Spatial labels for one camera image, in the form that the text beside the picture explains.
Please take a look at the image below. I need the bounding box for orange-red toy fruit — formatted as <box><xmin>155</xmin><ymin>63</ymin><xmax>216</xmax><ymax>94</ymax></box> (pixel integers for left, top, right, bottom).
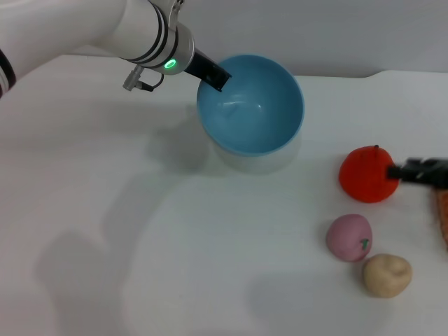
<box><xmin>338</xmin><ymin>143</ymin><xmax>400</xmax><ymax>204</ymax></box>

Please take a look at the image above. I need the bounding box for silver connector with black cable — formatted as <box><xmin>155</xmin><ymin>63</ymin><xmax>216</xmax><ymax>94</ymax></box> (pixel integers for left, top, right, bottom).
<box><xmin>122</xmin><ymin>66</ymin><xmax>165</xmax><ymax>93</ymax></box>

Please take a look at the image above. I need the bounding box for beige toy potato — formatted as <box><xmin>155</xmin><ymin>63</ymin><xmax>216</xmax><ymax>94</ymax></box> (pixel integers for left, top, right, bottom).
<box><xmin>361</xmin><ymin>253</ymin><xmax>414</xmax><ymax>300</ymax></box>

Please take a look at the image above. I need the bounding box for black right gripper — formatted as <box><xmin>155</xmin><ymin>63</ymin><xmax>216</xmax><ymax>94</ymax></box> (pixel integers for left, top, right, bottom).
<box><xmin>386</xmin><ymin>157</ymin><xmax>448</xmax><ymax>192</ymax></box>

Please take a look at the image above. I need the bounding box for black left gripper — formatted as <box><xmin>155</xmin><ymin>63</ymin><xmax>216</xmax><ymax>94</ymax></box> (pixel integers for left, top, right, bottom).
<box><xmin>183</xmin><ymin>48</ymin><xmax>233</xmax><ymax>93</ymax></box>

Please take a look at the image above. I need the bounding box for orange textured toy food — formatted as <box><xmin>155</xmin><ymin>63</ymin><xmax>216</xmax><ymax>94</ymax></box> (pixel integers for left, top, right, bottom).
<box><xmin>428</xmin><ymin>187</ymin><xmax>448</xmax><ymax>253</ymax></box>

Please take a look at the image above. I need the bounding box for pink toy peach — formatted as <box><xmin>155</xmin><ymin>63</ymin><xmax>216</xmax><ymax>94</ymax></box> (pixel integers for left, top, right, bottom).
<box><xmin>325</xmin><ymin>213</ymin><xmax>373</xmax><ymax>263</ymax></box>

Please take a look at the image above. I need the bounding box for blue bowl with white outside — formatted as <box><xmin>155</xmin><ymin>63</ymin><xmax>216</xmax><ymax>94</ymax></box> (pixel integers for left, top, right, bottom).
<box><xmin>195</xmin><ymin>53</ymin><xmax>306</xmax><ymax>173</ymax></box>

